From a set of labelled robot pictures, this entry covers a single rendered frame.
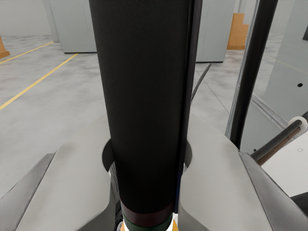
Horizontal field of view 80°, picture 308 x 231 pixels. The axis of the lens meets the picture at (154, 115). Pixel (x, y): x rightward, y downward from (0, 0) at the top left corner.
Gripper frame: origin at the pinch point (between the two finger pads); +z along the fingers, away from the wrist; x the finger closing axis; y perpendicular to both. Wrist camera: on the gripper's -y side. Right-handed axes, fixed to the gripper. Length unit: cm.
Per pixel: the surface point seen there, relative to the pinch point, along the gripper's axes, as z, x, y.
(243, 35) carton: 753, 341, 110
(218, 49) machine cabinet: 549, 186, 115
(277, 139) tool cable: 9.9, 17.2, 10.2
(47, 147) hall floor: 166, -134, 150
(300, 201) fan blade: 3.1, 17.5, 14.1
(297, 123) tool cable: 13.8, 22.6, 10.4
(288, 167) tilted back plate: 19.2, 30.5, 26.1
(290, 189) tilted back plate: 15.1, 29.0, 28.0
